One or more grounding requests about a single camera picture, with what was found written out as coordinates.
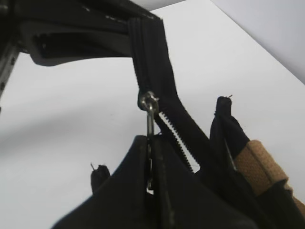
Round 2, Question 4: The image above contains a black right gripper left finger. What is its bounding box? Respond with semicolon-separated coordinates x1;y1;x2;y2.
53;135;157;229

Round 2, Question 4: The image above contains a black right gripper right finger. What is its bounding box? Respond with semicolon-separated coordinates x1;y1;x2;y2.
151;135;257;229

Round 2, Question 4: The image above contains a black tote bag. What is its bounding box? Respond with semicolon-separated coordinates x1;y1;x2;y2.
91;19;305;229

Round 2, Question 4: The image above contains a silver zipper pull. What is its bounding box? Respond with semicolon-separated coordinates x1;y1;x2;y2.
138;91;159;191

